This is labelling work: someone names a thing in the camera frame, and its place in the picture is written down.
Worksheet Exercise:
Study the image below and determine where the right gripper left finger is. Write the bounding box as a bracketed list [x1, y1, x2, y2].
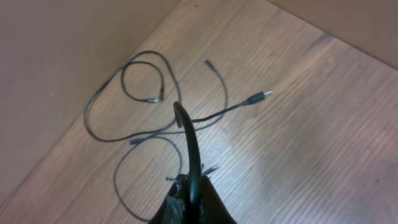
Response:
[149, 174, 188, 224]

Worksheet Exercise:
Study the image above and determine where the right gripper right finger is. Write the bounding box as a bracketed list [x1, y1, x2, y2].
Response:
[200, 175, 237, 224]

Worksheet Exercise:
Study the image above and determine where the long black usb cable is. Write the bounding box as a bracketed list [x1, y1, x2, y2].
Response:
[83, 50, 182, 143]

